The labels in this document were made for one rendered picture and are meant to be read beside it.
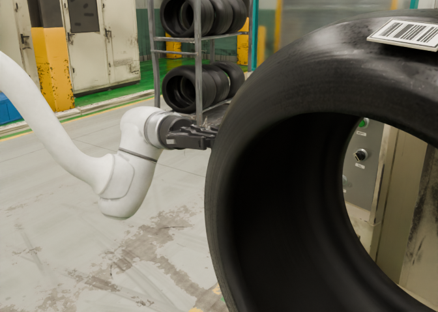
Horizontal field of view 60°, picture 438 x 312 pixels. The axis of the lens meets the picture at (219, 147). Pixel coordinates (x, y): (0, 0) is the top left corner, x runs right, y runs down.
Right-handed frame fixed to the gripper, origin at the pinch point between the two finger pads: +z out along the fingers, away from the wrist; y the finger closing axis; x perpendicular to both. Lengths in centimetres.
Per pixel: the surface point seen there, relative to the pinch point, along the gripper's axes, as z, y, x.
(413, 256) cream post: 23.3, 24.9, 25.8
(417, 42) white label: 39.3, -12.0, -16.3
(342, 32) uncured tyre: 30.6, -9.4, -17.7
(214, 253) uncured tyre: 8.7, -12.5, 14.4
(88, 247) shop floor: -183, 23, 100
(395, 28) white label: 36.7, -10.6, -17.5
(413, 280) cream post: 23.5, 24.8, 30.9
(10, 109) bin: -527, 54, 34
